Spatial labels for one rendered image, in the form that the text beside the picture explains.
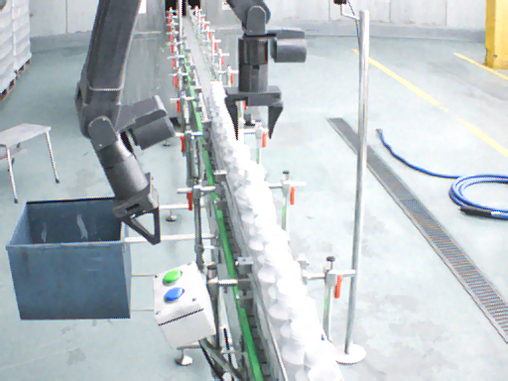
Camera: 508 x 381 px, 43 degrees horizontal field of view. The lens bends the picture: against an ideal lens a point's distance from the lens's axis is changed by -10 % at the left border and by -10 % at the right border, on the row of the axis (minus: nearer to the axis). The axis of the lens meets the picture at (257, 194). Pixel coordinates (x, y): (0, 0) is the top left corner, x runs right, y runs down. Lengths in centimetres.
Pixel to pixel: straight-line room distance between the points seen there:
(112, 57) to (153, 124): 15
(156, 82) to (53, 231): 396
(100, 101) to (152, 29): 484
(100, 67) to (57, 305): 95
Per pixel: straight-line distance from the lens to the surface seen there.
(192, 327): 109
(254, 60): 130
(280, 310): 103
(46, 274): 175
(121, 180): 106
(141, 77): 587
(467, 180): 495
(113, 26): 92
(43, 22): 1151
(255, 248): 123
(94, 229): 201
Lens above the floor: 165
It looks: 21 degrees down
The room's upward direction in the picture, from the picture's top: straight up
